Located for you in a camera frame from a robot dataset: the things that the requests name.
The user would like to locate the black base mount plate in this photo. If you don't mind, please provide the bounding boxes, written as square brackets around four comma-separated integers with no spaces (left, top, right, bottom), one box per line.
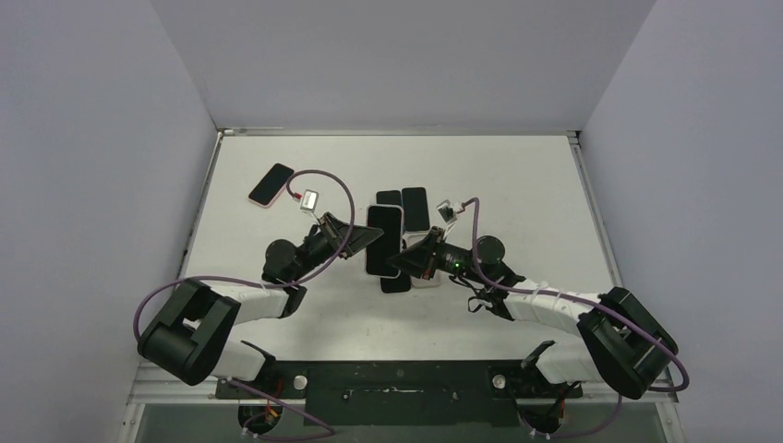
[249,360,583,427]

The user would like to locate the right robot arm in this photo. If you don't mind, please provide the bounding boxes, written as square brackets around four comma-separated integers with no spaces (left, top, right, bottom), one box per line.
[387,228,679,400]

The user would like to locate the phone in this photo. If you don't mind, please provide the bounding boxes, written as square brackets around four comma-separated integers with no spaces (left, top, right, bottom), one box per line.
[247,163,295,208]
[365,204,404,279]
[376,190,403,207]

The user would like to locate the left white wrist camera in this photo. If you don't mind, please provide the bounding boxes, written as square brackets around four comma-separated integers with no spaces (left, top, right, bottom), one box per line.
[299,189,319,213]

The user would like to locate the aluminium table frame rail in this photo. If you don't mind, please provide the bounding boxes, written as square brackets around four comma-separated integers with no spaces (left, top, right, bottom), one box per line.
[215,126,580,147]

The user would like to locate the beige phone case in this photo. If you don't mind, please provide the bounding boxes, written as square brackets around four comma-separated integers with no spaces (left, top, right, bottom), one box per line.
[404,232,441,289]

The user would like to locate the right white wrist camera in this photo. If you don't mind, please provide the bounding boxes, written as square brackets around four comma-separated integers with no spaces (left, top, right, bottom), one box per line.
[436,199,464,226]

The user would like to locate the purple cable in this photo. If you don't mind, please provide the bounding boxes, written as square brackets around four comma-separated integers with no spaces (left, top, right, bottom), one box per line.
[460,197,692,394]
[133,170,357,343]

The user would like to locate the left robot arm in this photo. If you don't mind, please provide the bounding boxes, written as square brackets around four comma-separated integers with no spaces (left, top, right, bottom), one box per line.
[134,213,383,398]

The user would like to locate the black smartphone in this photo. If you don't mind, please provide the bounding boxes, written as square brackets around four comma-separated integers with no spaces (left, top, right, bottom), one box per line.
[401,187,430,233]

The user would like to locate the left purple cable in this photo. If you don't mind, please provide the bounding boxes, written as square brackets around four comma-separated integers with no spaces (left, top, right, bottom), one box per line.
[133,170,357,343]

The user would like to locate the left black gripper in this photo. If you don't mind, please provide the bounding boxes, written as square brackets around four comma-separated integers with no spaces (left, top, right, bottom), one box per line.
[291,212,384,282]

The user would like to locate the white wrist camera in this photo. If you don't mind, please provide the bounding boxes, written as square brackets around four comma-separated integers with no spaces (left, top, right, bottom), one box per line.
[436,199,464,226]
[299,189,319,213]

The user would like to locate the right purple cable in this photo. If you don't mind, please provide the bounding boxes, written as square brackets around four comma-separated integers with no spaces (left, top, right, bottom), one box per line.
[460,197,692,394]

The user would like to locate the black phone case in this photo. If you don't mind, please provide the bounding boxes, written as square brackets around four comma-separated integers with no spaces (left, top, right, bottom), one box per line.
[379,274,412,294]

